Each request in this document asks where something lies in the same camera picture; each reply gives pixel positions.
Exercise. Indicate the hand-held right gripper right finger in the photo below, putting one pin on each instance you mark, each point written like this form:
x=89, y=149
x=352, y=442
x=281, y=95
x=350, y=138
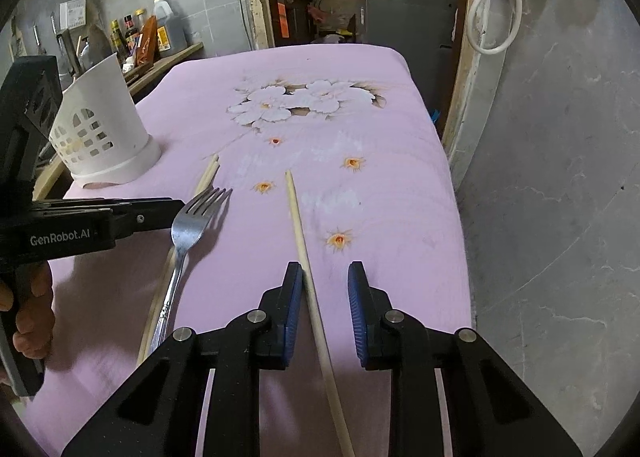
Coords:
x=357, y=317

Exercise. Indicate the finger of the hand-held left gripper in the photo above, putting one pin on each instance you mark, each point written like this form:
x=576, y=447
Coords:
x=150, y=224
x=100, y=203

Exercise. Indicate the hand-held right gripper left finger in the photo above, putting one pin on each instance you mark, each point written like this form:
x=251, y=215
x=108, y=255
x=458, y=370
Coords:
x=292, y=337

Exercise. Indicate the steel fork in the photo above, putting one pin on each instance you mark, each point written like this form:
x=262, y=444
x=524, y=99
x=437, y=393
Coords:
x=197, y=222

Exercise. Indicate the white plastic utensil holder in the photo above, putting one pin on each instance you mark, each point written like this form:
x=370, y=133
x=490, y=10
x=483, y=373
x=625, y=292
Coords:
x=110, y=127

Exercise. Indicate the person's left hand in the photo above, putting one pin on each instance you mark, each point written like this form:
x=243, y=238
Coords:
x=36, y=307

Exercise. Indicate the dark sauce bottle yellow label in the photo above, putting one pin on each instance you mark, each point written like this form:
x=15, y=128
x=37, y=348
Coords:
x=119, y=42

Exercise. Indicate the orange noodle packet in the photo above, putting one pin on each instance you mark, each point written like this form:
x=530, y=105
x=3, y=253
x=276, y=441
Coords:
x=149, y=42

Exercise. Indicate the beige kitchen counter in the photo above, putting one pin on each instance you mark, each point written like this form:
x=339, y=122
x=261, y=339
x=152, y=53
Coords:
x=175, y=57

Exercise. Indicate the large dark oil jug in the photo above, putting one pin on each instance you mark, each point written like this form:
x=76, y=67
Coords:
x=170, y=29

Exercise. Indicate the pink floral tablecloth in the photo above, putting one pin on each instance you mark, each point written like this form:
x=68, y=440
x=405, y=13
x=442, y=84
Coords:
x=310, y=137

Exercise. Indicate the grey cabinet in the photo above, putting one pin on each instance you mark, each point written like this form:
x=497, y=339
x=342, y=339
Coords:
x=410, y=37

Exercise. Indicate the white perforated wall holder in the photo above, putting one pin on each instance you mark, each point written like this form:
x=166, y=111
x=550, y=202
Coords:
x=75, y=13

